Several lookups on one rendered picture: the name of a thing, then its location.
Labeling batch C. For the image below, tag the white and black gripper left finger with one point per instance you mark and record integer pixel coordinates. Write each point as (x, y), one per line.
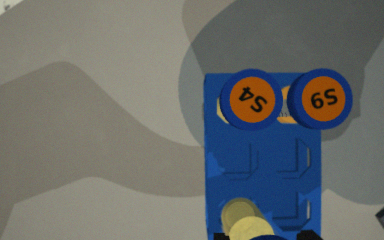
(221, 236)

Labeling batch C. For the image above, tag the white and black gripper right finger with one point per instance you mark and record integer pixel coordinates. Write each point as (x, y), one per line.
(308, 235)

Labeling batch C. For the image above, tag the blue tube rack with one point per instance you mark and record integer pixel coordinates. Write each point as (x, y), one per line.
(250, 168)

